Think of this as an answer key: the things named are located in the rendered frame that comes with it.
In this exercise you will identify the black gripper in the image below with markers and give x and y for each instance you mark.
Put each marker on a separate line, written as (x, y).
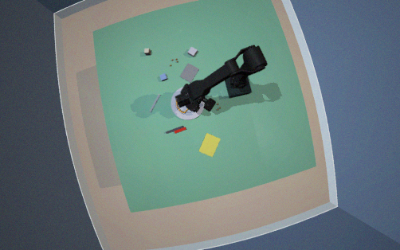
(209, 103)

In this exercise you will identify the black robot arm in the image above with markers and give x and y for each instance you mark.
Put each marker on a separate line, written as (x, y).
(196, 91)

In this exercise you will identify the small blue block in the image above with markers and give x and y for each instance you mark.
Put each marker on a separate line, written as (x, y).
(163, 77)

